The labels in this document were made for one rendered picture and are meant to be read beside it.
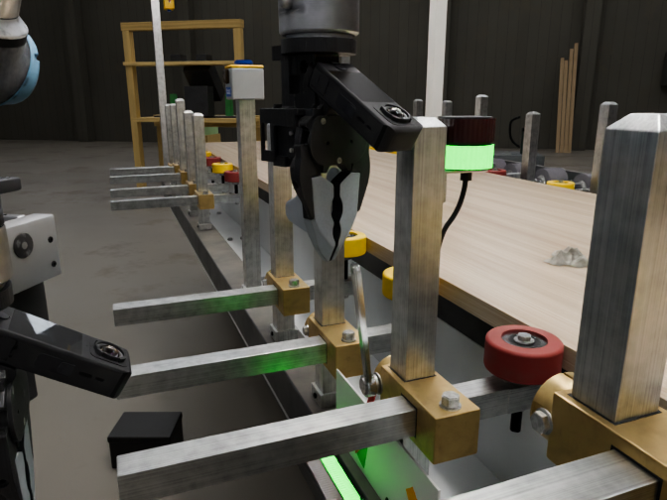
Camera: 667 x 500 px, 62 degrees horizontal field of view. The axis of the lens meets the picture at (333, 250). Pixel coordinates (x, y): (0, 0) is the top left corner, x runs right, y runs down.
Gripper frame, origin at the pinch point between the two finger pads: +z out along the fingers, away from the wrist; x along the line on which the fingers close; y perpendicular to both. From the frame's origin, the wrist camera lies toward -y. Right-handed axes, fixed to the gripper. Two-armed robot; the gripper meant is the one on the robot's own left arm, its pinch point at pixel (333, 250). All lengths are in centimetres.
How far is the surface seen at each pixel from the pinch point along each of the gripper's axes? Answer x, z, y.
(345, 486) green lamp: -3.2, 30.5, 1.3
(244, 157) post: -31, -2, 65
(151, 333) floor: -67, 101, 215
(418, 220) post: -5.1, -3.4, -6.6
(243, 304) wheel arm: -13.5, 20.6, 39.5
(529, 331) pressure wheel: -18.0, 10.1, -12.2
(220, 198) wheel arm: -61, 19, 129
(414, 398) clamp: -2.6, 13.7, -9.1
